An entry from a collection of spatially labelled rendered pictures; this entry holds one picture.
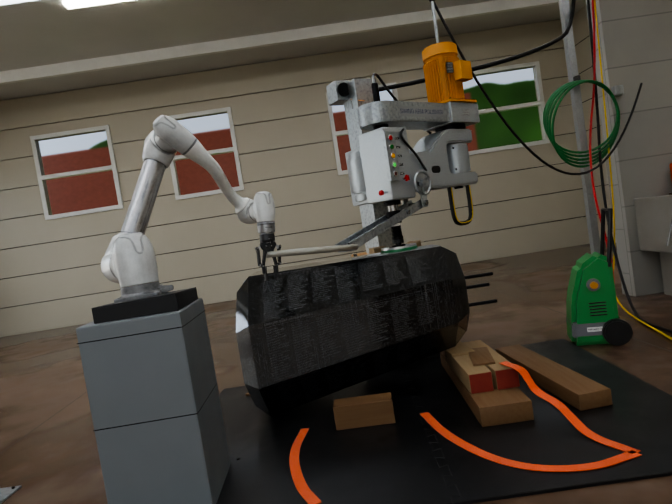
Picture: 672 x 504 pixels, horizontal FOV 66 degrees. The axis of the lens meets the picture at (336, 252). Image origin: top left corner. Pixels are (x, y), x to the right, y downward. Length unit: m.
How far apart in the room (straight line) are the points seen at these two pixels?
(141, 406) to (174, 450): 0.21
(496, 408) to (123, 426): 1.59
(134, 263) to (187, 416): 0.64
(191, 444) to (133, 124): 8.02
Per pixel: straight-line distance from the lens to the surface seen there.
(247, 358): 2.80
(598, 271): 3.70
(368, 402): 2.68
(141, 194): 2.52
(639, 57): 5.42
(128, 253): 2.23
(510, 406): 2.58
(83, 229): 9.92
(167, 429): 2.19
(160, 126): 2.47
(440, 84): 3.59
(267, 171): 9.16
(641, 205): 5.11
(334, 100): 3.95
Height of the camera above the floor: 1.03
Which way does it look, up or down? 3 degrees down
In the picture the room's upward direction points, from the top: 9 degrees counter-clockwise
